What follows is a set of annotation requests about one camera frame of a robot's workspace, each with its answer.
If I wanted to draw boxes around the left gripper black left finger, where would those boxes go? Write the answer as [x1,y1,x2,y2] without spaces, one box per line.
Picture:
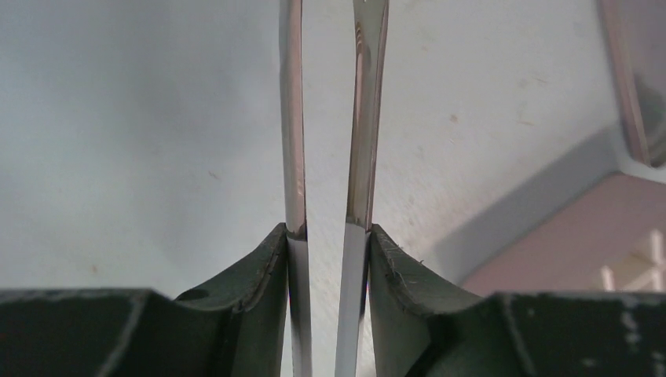
[1,224,287,376]

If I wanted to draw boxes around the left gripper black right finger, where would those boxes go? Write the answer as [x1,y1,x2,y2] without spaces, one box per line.
[369,225,665,376]

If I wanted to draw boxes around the silver metal tongs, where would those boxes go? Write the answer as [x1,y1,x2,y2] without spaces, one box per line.
[279,0,389,376]

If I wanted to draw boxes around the silver metal box lid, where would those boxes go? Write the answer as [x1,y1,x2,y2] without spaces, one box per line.
[598,0,665,169]

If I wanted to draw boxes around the white divided chocolate box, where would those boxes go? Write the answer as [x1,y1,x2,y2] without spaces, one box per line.
[463,174,665,295]

